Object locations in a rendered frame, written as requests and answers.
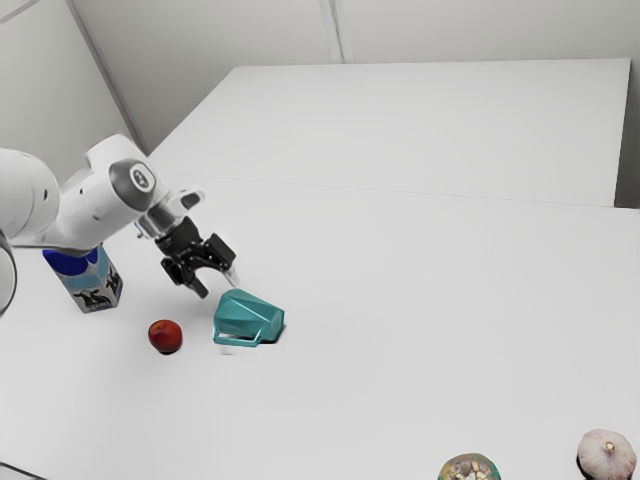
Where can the teal faceted mug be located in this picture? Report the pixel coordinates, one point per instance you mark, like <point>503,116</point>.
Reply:
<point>246,315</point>

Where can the pale garlic bulb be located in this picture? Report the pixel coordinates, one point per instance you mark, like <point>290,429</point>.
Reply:
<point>607,454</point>

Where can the round bowl with mixed food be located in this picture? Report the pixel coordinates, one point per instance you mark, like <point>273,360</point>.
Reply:
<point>469,468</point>

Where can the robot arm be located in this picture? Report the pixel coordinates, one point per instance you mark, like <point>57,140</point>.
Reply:
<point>75,210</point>

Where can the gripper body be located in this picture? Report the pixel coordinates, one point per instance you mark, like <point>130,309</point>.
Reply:
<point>187,246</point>

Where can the red apple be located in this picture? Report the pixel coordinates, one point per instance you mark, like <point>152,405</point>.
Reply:
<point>165,336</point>

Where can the blue cow print milk carton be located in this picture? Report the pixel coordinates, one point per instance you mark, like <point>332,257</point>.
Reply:
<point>95,282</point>

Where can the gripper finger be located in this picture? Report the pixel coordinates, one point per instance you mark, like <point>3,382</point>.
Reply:
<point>199,287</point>
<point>233,278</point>

